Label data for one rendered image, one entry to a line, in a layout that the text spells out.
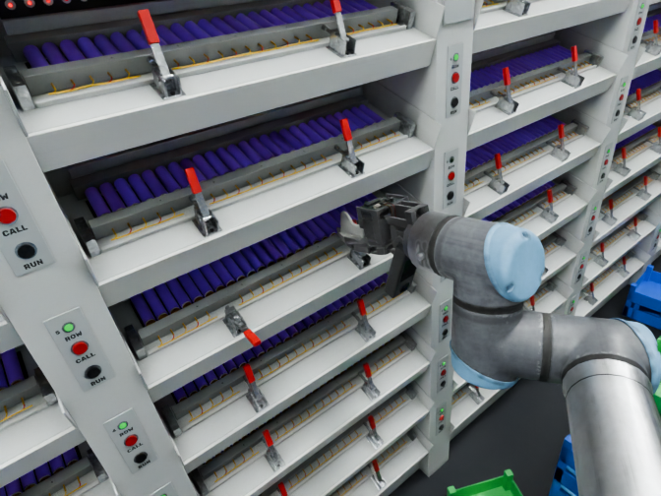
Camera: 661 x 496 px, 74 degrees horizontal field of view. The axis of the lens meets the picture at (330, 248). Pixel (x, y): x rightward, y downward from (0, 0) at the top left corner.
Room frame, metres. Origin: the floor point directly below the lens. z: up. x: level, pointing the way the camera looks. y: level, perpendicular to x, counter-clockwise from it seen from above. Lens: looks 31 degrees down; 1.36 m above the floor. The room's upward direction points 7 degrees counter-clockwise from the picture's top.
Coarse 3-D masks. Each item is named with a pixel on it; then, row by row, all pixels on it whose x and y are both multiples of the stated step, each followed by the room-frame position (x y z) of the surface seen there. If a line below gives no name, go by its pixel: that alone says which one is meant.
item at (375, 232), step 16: (368, 208) 0.63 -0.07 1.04; (384, 208) 0.61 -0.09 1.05; (400, 208) 0.61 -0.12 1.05; (416, 208) 0.58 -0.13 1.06; (368, 224) 0.63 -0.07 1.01; (384, 224) 0.61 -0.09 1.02; (400, 224) 0.58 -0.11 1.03; (368, 240) 0.62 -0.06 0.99; (384, 240) 0.60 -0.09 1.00; (400, 240) 0.59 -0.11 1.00
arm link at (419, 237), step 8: (424, 216) 0.56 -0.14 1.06; (432, 216) 0.55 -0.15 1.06; (440, 216) 0.54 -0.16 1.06; (448, 216) 0.54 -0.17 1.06; (416, 224) 0.55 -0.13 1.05; (424, 224) 0.54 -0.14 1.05; (432, 224) 0.53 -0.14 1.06; (416, 232) 0.54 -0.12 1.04; (424, 232) 0.52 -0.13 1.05; (432, 232) 0.52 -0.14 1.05; (408, 240) 0.54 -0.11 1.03; (416, 240) 0.53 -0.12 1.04; (424, 240) 0.52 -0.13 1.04; (408, 248) 0.53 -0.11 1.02; (416, 248) 0.52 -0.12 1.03; (424, 248) 0.51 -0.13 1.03; (416, 256) 0.51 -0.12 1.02; (424, 256) 0.51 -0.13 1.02; (416, 264) 0.53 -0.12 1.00; (424, 264) 0.51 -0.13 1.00; (432, 272) 0.51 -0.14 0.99
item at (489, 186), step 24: (552, 120) 1.23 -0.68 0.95; (576, 120) 1.22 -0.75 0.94; (504, 144) 1.10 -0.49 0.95; (528, 144) 1.10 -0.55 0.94; (552, 144) 1.11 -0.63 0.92; (576, 144) 1.15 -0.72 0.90; (600, 144) 1.16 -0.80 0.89; (480, 168) 0.98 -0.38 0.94; (504, 168) 1.02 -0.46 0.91; (528, 168) 1.03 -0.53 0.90; (552, 168) 1.04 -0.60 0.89; (480, 192) 0.93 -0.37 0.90; (504, 192) 0.93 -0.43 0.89; (528, 192) 1.00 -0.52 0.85; (480, 216) 0.88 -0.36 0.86
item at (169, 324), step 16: (336, 240) 0.73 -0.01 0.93; (304, 256) 0.69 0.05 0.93; (320, 256) 0.71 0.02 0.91; (272, 272) 0.65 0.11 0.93; (288, 272) 0.67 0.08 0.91; (304, 272) 0.67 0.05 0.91; (224, 288) 0.61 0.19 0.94; (240, 288) 0.61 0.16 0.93; (256, 288) 0.63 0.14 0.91; (192, 304) 0.58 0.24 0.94; (208, 304) 0.58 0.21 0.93; (224, 304) 0.60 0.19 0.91; (240, 304) 0.59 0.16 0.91; (160, 320) 0.55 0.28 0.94; (176, 320) 0.55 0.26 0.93; (192, 320) 0.56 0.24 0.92; (144, 336) 0.52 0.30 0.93; (160, 336) 0.53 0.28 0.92
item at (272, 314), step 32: (384, 192) 0.90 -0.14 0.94; (384, 256) 0.72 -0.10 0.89; (288, 288) 0.64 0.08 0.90; (320, 288) 0.64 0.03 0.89; (352, 288) 0.68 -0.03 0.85; (128, 320) 0.57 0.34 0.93; (256, 320) 0.57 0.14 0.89; (288, 320) 0.59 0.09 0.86; (160, 352) 0.51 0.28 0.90; (192, 352) 0.51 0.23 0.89; (224, 352) 0.52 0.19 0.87; (160, 384) 0.47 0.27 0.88
